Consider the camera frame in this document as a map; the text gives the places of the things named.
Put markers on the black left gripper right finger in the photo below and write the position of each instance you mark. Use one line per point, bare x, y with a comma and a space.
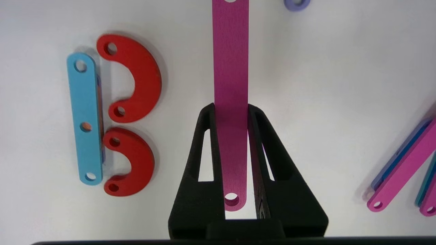
296, 211

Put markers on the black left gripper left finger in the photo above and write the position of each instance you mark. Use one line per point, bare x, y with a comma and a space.
185, 204

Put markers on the pink bar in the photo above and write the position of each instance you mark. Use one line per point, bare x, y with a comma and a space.
231, 68
405, 166
432, 199

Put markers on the red curved piece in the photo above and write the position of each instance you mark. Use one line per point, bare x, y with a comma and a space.
146, 78
143, 163

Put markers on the blue bar with middle hole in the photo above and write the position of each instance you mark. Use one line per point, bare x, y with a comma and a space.
85, 102

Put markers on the short purple flat bar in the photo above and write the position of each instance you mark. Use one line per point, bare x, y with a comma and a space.
297, 8

